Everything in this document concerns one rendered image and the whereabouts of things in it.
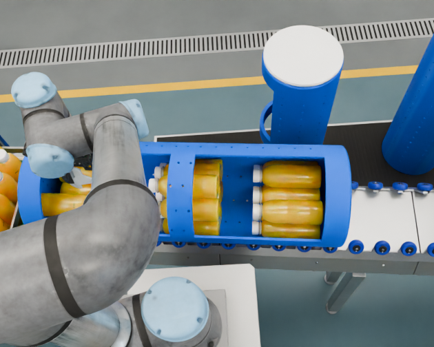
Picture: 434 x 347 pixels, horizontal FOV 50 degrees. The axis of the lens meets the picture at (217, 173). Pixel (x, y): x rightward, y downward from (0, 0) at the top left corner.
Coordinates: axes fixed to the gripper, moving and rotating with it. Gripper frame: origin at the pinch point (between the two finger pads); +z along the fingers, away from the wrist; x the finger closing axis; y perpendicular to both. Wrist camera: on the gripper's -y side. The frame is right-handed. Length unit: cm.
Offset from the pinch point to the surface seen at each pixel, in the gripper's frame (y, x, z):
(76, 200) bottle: -6.3, -0.1, 16.5
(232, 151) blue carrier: 37.5, 11.3, 7.2
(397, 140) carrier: 111, 69, 93
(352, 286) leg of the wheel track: 82, -5, 79
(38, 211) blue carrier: -13.8, -5.9, 11.3
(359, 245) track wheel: 74, -5, 31
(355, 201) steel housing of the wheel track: 76, 11, 36
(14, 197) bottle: -33.1, 7.1, 31.5
